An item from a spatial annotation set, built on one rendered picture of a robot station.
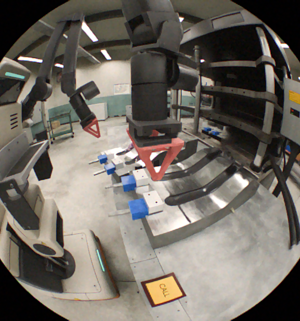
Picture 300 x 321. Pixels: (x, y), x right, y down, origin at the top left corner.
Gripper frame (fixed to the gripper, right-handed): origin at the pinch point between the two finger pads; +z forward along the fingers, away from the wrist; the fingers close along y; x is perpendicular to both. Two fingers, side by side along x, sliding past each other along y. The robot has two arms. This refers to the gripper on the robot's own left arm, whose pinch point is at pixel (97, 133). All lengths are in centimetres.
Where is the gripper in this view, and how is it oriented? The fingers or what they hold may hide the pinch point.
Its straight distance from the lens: 56.3
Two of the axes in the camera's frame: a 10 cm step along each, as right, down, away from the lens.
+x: -8.1, 5.7, -1.4
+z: 3.9, 7.0, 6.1
